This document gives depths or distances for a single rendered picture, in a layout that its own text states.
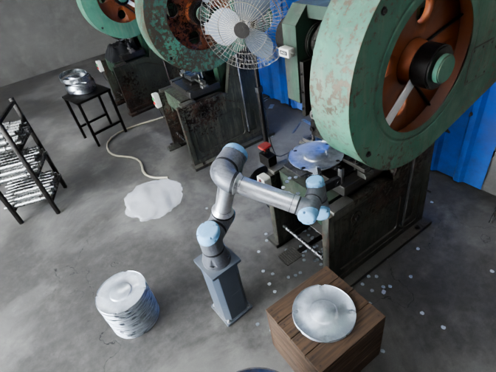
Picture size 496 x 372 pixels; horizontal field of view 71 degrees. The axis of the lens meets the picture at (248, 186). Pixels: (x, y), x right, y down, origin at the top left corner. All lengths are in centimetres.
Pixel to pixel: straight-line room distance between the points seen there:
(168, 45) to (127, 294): 169
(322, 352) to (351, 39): 123
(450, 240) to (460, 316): 55
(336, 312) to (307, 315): 14
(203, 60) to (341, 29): 180
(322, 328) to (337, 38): 120
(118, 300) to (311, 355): 111
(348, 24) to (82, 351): 217
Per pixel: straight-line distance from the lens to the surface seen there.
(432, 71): 141
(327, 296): 180
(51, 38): 791
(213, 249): 175
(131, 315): 218
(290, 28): 173
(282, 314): 177
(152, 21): 267
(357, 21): 116
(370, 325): 175
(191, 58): 281
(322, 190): 146
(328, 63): 120
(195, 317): 227
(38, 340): 268
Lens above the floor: 187
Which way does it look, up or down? 38 degrees down
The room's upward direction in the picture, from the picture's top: 11 degrees counter-clockwise
